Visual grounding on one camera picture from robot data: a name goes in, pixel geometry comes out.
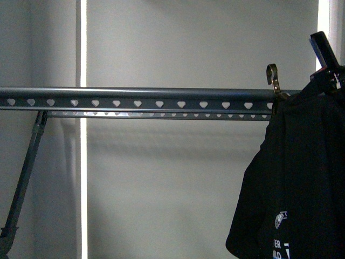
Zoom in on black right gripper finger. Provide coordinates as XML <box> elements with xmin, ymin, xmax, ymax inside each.
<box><xmin>309</xmin><ymin>31</ymin><xmax>340</xmax><ymax>70</ymax></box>

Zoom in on gold metal clothes hanger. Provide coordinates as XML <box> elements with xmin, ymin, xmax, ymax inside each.
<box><xmin>266</xmin><ymin>64</ymin><xmax>289</xmax><ymax>100</ymax></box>

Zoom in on black printed t-shirt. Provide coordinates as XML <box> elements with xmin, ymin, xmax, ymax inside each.
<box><xmin>226</xmin><ymin>71</ymin><xmax>344</xmax><ymax>258</ymax></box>

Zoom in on white ceiling light strip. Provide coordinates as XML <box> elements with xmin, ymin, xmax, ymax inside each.
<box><xmin>79</xmin><ymin>1</ymin><xmax>88</xmax><ymax>258</ymax></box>
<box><xmin>316</xmin><ymin>0</ymin><xmax>331</xmax><ymax>73</ymax></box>

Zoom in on grey rack support leg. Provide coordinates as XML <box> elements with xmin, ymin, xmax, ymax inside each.
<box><xmin>1</xmin><ymin>111</ymin><xmax>47</xmax><ymax>258</ymax></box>

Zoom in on grey rear rack rail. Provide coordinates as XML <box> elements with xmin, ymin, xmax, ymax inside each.
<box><xmin>47</xmin><ymin>111</ymin><xmax>271</xmax><ymax>121</ymax></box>

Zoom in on grey rack rail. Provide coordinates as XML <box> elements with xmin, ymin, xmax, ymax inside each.
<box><xmin>0</xmin><ymin>86</ymin><xmax>302</xmax><ymax>111</ymax></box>
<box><xmin>47</xmin><ymin>111</ymin><xmax>271</xmax><ymax>121</ymax></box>

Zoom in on grey front rack rail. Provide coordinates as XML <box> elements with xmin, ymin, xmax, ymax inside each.
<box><xmin>0</xmin><ymin>86</ymin><xmax>302</xmax><ymax>111</ymax></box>

